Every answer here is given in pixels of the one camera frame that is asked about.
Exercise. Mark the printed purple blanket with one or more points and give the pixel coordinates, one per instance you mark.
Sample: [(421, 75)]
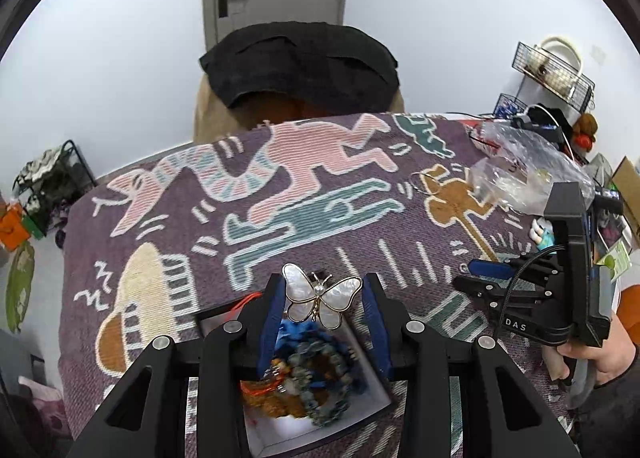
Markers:
[(310, 218)]

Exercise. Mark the orange cloth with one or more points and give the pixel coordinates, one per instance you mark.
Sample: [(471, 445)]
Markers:
[(631, 303)]

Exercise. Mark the green bag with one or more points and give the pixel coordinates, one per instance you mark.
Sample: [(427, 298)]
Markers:
[(20, 283)]

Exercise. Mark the blue doll with black head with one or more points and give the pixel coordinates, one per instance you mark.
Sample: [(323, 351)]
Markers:
[(542, 233)]

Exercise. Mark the black bag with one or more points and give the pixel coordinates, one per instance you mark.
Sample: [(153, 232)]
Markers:
[(547, 120)]

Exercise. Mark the orange box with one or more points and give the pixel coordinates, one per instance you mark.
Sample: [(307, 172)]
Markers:
[(12, 230)]

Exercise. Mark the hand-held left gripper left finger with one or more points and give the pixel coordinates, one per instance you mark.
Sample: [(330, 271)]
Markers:
[(267, 333)]

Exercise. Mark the black shoe rack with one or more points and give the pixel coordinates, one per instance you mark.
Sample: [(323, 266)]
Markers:
[(50, 172)]

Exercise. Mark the white handbag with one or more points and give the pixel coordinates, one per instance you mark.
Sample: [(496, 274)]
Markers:
[(560, 80)]

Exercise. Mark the large cardboard box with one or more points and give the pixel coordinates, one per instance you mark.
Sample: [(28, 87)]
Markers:
[(627, 182)]

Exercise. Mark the clear plastic bag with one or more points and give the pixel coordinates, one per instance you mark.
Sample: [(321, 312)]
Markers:
[(530, 157)]

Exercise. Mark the white wall hook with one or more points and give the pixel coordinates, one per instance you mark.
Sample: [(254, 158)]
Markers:
[(598, 52)]

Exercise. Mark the person's right hand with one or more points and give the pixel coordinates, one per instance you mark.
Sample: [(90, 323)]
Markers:
[(612, 353)]

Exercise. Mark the brown plush toy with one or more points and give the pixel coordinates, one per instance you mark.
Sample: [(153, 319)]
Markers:
[(585, 130)]

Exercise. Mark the black jewelry box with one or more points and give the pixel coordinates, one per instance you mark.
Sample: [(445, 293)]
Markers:
[(372, 405)]

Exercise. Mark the pearly butterfly brooch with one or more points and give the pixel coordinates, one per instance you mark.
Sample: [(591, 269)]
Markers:
[(300, 290)]

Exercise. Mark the tan chair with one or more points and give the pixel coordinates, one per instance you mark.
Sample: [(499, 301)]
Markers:
[(210, 112)]

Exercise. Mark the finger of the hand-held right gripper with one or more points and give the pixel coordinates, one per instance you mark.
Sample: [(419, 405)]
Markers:
[(487, 268), (475, 285)]

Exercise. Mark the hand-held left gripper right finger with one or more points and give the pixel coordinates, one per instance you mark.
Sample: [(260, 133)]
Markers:
[(375, 328)]

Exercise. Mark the person's right forearm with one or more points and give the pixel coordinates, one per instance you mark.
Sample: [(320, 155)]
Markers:
[(615, 418)]

